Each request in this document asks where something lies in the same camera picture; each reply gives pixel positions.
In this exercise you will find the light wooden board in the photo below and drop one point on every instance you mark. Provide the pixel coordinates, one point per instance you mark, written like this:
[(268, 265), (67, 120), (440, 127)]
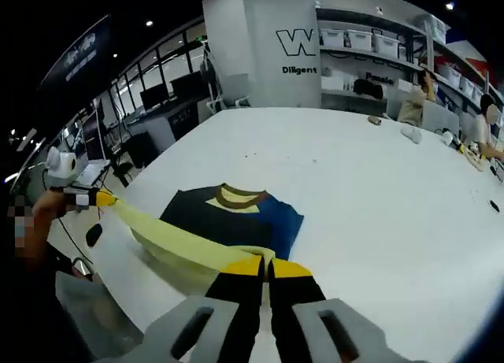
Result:
[(477, 160)]

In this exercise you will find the white carton box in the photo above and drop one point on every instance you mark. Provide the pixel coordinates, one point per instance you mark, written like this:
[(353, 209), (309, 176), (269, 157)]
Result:
[(334, 83)]

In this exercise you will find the grey mesh chair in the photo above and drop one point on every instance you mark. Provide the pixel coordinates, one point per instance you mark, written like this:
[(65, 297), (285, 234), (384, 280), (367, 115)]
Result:
[(98, 315)]

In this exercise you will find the white keyboard console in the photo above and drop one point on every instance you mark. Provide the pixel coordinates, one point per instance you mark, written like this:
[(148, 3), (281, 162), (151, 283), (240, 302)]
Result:
[(92, 173)]

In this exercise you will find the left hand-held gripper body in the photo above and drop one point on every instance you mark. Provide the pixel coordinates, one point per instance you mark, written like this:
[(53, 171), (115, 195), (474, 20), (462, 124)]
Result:
[(61, 174)]

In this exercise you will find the white equipment stand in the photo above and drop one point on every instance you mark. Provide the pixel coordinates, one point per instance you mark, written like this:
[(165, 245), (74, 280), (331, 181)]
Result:
[(212, 79)]

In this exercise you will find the crumpled white cloth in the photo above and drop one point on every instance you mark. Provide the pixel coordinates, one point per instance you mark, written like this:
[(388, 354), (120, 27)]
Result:
[(411, 134)]

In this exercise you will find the white lidded storage bin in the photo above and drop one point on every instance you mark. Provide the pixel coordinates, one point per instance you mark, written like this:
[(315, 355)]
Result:
[(359, 39), (386, 43), (332, 38)]

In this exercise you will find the large standing display screen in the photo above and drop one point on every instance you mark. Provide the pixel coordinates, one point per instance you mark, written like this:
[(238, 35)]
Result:
[(93, 134)]

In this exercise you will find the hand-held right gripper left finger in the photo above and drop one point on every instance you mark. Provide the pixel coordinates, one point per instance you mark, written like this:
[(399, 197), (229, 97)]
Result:
[(236, 312)]

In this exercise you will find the grey open laptop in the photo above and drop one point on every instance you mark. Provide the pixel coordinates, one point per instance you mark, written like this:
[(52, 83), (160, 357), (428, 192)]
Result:
[(439, 119)]

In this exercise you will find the black computer tower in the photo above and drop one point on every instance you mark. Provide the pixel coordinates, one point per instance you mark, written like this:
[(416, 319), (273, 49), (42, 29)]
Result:
[(138, 150)]

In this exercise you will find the black bag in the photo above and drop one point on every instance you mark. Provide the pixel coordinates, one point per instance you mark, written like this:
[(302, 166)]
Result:
[(368, 88)]

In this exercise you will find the small black object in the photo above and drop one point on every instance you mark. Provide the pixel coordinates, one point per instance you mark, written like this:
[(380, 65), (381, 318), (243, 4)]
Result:
[(495, 206)]

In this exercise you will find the grey metal shelving rack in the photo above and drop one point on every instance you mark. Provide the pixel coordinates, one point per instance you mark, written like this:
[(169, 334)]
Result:
[(430, 44), (354, 52)]

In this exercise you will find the black monitor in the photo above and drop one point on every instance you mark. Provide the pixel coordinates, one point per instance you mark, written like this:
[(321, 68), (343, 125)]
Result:
[(187, 85), (154, 96)]

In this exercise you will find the black oval object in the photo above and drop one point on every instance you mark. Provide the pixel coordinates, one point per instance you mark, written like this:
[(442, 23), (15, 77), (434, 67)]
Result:
[(93, 235)]

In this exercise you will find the dark hanging display screen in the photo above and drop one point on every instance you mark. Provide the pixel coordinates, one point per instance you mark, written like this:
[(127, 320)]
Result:
[(78, 52)]

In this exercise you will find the yellow blue grey garment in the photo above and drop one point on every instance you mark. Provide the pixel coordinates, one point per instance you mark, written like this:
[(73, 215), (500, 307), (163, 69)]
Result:
[(220, 221)]

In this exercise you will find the dark-fronted long desk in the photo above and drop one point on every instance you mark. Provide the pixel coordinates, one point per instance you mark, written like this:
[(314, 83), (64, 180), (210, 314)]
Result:
[(181, 121)]

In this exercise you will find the small brown object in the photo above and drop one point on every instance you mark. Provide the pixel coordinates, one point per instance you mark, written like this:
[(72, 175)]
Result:
[(375, 121)]

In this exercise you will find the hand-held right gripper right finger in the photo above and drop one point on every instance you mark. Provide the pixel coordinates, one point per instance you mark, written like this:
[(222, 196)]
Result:
[(291, 300)]

